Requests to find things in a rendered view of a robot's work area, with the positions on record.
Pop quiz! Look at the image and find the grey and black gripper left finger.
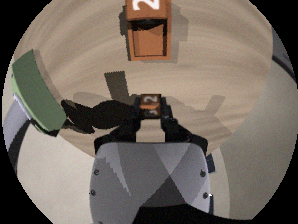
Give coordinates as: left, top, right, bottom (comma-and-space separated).
94, 97, 141, 155

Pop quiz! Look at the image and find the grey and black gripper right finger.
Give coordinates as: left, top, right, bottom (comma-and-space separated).
160, 97, 208, 157

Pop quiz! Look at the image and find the brown rectangular tray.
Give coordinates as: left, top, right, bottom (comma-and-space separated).
127, 0, 171, 61

